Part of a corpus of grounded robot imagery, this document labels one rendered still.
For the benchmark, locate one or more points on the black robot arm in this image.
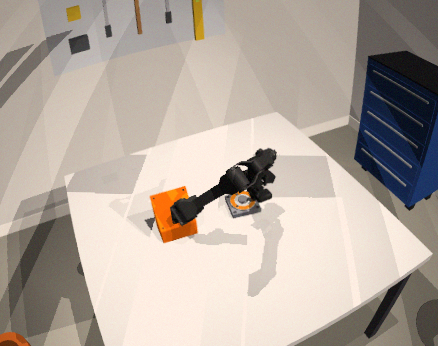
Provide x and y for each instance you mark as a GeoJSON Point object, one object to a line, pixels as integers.
{"type": "Point", "coordinates": [184, 210]}

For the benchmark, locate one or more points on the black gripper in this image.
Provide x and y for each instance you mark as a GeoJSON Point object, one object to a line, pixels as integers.
{"type": "Point", "coordinates": [257, 191]}

